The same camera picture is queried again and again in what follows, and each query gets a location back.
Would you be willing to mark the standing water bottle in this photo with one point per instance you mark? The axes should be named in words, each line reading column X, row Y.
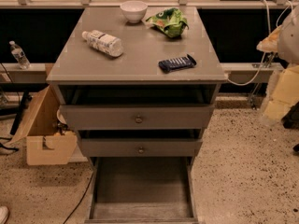
column 18, row 53

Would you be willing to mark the lying clear plastic bottle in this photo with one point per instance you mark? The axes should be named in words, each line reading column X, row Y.
column 108, row 44

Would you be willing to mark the white shoe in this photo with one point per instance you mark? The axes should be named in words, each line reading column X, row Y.
column 4, row 213

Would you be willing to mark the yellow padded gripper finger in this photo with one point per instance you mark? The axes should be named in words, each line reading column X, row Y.
column 282, row 93
column 270, row 43

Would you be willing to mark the grey top drawer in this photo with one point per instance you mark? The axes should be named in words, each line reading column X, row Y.
column 133, row 117

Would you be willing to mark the grey wooden drawer cabinet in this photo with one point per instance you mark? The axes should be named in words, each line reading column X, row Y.
column 83, row 75

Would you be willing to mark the metal stand pole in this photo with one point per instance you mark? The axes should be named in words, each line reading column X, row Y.
column 264, row 71

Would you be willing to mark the grey open bottom drawer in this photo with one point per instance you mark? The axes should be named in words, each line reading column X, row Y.
column 151, row 190

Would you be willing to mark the grey middle drawer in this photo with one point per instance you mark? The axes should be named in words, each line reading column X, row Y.
column 140, row 147

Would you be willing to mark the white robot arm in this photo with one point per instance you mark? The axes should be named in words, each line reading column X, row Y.
column 288, row 41

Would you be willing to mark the green snack bag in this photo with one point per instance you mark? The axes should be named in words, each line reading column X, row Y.
column 170, row 22

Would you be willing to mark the white ceramic bowl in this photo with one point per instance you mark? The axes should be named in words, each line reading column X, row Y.
column 134, row 11

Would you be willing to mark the light wooden box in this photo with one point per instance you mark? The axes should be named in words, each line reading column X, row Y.
column 44, row 146

